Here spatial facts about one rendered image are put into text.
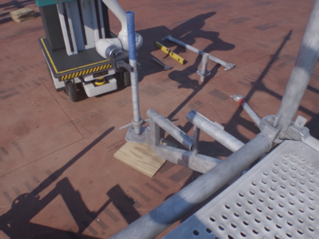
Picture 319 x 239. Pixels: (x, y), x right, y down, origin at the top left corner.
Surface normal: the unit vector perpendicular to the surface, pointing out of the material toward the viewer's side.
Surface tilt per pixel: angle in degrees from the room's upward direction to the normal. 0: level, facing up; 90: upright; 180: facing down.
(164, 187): 0
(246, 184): 0
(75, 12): 90
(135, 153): 0
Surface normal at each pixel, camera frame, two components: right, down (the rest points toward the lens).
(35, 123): 0.00, -0.77
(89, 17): 0.50, 0.55
